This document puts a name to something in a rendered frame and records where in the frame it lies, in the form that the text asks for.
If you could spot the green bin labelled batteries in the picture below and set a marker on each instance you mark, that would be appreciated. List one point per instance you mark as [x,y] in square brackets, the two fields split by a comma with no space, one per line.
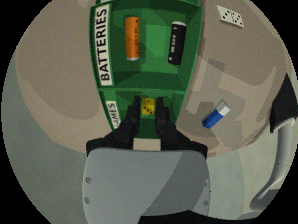
[151,72]

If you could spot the orange aa battery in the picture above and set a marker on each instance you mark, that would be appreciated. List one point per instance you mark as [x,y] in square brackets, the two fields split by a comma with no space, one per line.
[132,38]

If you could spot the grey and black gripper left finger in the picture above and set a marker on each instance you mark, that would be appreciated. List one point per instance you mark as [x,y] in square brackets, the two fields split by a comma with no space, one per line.
[123,136]

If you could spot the black battery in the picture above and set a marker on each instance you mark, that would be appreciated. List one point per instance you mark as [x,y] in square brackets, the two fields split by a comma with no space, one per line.
[177,40]

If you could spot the white domino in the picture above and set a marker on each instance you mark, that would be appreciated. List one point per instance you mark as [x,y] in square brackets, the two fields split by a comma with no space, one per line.
[227,15]

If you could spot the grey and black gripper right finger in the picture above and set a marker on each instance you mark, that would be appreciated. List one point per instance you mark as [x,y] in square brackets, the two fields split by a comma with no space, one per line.
[167,132]

